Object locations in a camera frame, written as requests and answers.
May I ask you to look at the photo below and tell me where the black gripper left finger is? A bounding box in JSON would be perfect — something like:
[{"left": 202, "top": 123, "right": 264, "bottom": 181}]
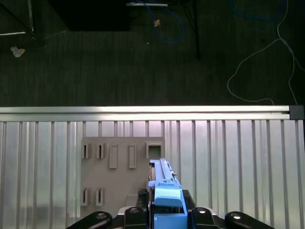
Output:
[{"left": 64, "top": 187, "right": 150, "bottom": 229}]

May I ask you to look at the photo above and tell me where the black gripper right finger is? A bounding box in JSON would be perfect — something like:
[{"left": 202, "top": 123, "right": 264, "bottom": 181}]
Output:
[{"left": 181, "top": 189, "right": 280, "bottom": 229}]

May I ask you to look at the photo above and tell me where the hard disk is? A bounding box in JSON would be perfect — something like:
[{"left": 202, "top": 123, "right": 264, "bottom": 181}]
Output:
[{"left": 147, "top": 157, "right": 189, "bottom": 229}]

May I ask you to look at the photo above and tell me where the grey parts rack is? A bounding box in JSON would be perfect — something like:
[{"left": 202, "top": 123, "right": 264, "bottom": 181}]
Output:
[{"left": 81, "top": 136, "right": 166, "bottom": 208}]

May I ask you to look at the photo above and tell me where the crumpled paper scrap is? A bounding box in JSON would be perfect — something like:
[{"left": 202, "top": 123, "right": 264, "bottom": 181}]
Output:
[{"left": 10, "top": 46, "right": 26, "bottom": 58}]

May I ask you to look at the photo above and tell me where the white cable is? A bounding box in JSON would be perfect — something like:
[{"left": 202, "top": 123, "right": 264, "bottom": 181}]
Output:
[{"left": 227, "top": 0, "right": 298, "bottom": 105}]

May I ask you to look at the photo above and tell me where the blue network cable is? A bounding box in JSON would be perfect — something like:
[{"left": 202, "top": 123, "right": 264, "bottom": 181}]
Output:
[
  {"left": 138, "top": 0, "right": 185, "bottom": 45},
  {"left": 230, "top": 0, "right": 286, "bottom": 22}
]

